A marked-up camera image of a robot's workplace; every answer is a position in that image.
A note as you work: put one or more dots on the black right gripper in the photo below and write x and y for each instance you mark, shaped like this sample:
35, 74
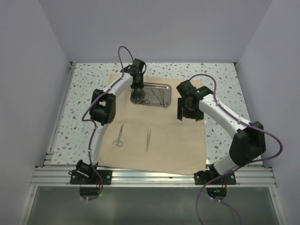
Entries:
198, 115

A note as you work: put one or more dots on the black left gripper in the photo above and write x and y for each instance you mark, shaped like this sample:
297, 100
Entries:
140, 85

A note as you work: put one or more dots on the steel tweezers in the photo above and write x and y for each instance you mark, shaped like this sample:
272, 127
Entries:
148, 138

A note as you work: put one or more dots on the beige cloth wrap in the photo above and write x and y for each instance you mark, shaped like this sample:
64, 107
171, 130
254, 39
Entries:
175, 146

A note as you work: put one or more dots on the steel surgical scissors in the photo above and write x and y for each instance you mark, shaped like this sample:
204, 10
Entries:
140, 97
118, 142

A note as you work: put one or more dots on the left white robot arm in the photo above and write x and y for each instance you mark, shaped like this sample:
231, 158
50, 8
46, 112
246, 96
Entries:
102, 112

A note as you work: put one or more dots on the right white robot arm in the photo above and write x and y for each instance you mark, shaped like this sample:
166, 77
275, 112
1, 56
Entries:
248, 141

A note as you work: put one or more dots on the steel probe in tray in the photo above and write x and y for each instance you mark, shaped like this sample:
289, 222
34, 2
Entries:
163, 98

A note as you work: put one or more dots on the steel instrument tray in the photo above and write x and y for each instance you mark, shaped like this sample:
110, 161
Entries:
152, 94

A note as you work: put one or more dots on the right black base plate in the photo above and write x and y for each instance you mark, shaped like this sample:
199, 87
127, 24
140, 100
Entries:
203, 177

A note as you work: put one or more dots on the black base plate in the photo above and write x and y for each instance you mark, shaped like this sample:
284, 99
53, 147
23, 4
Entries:
203, 177
81, 179

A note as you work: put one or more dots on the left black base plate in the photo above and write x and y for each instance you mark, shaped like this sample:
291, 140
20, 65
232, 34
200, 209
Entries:
81, 179

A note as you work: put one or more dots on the aluminium left side rail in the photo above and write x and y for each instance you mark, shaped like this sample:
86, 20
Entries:
49, 150

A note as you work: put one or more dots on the aluminium rail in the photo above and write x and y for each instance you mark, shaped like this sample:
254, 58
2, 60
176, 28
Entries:
57, 176
49, 150

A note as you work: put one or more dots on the aluminium front rail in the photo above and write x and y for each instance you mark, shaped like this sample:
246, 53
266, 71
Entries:
57, 176

